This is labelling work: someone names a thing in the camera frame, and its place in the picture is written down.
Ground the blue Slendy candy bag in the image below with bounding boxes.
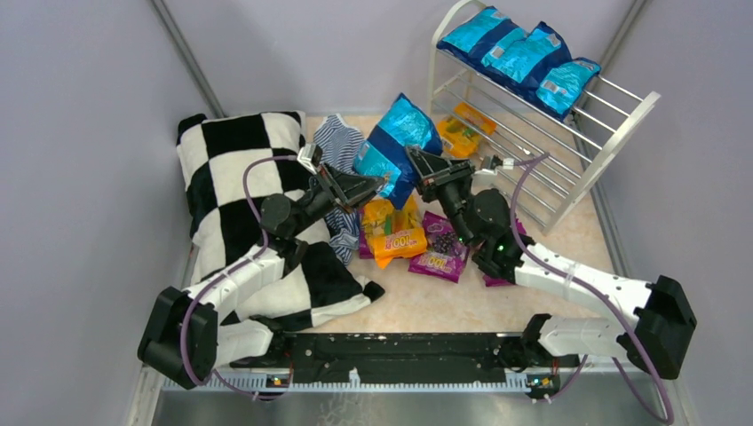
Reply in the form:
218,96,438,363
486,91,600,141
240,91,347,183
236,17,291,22
353,93,442,209

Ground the orange 100 candy bag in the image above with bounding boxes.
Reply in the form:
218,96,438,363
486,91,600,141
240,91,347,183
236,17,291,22
361,195,428,269

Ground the purple grape candy bag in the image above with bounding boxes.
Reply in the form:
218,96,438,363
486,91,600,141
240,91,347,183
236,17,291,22
482,218,527,288
408,212,469,283

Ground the blue candy bag front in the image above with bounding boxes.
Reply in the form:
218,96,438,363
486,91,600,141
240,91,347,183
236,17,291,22
436,6,528,68

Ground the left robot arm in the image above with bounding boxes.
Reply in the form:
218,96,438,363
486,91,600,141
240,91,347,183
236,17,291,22
137,163,386,390

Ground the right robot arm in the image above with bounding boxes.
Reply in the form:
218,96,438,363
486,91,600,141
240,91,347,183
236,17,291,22
406,146,697,380

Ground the orange candy bag under rack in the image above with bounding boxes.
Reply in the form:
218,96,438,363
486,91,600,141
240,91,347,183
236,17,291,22
437,102,496,159

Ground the blue white striped cloth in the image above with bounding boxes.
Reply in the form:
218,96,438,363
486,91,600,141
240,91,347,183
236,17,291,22
313,114,365,266

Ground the black white checkered pillow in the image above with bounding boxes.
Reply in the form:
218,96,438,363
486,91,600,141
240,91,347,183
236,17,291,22
175,111,388,332

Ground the white metal shoe rack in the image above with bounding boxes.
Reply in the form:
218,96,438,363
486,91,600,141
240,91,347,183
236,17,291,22
426,1,661,233

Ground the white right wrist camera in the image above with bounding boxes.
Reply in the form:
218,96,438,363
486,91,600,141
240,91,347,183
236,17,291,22
474,155,519,177

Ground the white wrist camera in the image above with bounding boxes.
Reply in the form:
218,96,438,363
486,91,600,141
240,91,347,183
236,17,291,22
297,143,322,174
474,155,519,177

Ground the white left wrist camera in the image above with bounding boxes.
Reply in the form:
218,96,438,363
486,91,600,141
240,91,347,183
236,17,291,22
297,143,322,174

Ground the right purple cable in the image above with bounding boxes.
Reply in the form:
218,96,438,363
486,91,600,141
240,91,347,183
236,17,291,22
506,153,676,426

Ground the purple cable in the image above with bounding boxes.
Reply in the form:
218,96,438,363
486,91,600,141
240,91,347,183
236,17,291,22
178,154,301,403
506,153,676,426

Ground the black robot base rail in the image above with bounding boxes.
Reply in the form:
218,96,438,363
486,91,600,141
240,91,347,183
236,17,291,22
231,333,581,384

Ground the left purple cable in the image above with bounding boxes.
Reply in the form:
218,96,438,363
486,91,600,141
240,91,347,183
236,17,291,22
178,154,301,403

